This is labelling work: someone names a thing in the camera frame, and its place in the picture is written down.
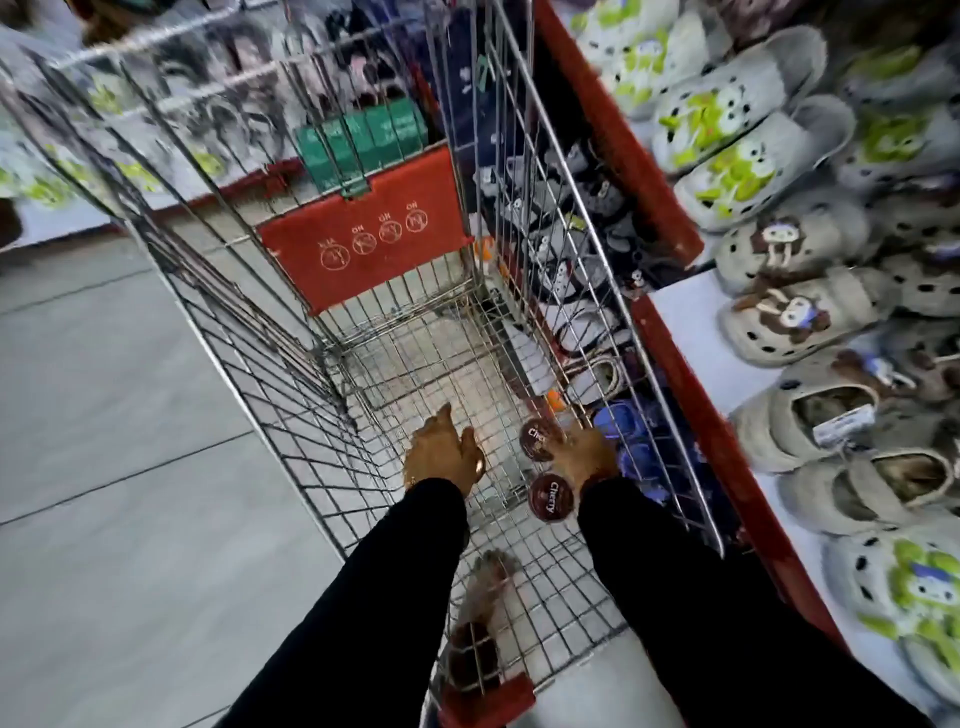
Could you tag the person's left hand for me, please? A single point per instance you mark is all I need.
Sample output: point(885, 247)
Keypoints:
point(442, 454)

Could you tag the person's right hand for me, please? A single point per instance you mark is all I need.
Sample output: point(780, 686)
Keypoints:
point(589, 457)

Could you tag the dark red polish tin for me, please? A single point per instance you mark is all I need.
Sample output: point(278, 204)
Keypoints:
point(551, 496)
point(534, 441)

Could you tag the person's right forearm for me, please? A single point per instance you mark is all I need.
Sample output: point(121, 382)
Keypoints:
point(697, 615)

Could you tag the person's left forearm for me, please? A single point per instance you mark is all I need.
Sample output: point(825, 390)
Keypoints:
point(375, 615)

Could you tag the person's left foot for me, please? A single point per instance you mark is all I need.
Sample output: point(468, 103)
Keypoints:
point(484, 600)

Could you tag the red-edged clog shelf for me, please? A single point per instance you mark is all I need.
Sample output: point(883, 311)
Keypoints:
point(622, 142)
point(705, 352)

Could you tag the red-edged aisle shelf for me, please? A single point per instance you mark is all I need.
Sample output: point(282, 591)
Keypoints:
point(240, 187)

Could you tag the blue clog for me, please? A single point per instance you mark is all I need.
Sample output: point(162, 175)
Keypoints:
point(615, 420)
point(643, 469)

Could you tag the beige fur-lined clog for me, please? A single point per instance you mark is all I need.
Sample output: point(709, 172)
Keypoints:
point(780, 420)
point(840, 487)

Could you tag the row of brown-print beige clogs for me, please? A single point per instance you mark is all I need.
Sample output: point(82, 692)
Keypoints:
point(795, 307)

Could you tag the green cardboard boxes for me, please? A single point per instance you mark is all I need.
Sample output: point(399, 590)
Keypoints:
point(330, 150)

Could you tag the single green-print clog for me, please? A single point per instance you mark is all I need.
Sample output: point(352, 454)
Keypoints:
point(900, 577)

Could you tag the rack of printed clogs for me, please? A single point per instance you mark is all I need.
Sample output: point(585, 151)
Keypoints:
point(187, 75)

